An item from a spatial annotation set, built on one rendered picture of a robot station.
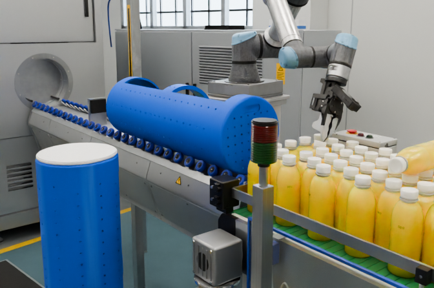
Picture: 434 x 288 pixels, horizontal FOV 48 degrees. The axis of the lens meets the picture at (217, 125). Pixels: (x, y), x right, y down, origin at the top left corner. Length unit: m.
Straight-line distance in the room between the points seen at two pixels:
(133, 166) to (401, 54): 2.82
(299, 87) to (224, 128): 1.80
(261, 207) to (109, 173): 0.71
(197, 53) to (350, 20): 1.45
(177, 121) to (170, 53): 2.43
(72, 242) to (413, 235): 1.09
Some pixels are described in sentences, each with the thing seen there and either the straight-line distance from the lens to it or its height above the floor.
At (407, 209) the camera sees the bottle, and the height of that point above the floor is 1.07.
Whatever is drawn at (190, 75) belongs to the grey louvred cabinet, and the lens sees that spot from 4.09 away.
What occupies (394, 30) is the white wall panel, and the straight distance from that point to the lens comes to 4.44.
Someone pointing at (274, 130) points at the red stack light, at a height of 1.24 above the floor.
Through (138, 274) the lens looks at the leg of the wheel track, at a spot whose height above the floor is 0.13.
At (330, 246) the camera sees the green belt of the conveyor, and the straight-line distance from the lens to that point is 1.37.
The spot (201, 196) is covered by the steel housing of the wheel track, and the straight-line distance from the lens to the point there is 1.81.
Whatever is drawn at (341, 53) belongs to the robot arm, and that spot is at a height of 1.38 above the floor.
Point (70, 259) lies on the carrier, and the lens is 1.80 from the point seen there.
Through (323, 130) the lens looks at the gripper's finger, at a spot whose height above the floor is 1.15.
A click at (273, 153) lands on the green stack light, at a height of 1.18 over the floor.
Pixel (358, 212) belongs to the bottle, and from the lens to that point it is 1.27.
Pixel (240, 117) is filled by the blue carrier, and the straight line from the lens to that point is 1.69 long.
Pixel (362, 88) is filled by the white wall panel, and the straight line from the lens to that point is 4.59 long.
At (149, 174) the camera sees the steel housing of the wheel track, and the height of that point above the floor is 0.86.
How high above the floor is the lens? 1.47
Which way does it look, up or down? 11 degrees down
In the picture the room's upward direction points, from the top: straight up
